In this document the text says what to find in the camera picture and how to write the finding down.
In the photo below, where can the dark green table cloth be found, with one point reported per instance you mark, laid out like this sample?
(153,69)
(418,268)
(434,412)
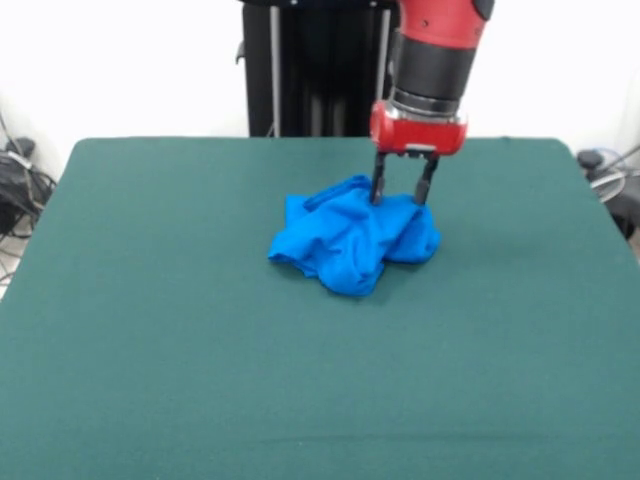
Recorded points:
(200,350)

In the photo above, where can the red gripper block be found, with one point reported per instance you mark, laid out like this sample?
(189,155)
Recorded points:
(420,136)

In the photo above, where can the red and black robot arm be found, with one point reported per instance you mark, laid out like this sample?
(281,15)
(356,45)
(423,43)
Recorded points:
(435,60)

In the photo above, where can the blue laundry item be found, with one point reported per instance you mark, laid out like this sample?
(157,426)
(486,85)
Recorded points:
(345,240)

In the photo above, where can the black equipment case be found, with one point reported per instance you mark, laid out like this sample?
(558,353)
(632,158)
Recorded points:
(627,210)

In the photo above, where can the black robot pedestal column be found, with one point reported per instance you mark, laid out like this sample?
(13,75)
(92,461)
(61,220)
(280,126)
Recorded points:
(325,75)

